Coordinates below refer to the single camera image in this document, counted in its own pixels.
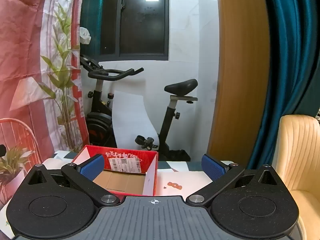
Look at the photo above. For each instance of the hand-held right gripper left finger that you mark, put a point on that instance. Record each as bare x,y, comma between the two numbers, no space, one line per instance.
92,168

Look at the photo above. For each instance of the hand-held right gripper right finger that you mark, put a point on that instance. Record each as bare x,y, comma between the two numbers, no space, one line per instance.
213,168

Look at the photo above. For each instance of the red cardboard box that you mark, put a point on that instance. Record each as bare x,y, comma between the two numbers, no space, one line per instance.
150,177

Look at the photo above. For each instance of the black exercise bike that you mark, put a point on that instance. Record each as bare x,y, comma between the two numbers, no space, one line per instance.
100,120

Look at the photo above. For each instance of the white foam sheet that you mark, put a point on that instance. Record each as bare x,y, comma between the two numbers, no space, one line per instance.
130,120

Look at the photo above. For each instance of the cream upholstered chair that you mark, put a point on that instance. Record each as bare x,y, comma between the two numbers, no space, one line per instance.
300,155

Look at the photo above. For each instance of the wooden door panel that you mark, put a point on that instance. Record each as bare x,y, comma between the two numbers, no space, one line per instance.
240,67

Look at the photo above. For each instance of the white plastic bag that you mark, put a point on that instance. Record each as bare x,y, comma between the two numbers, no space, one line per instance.
84,35

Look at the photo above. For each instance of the teal curtain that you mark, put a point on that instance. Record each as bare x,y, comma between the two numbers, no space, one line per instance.
91,10
290,55

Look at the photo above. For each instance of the red plant printed backdrop cloth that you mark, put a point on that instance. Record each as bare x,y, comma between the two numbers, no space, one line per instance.
25,42

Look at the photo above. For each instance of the dark framed window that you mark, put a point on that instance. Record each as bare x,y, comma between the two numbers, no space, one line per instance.
142,17

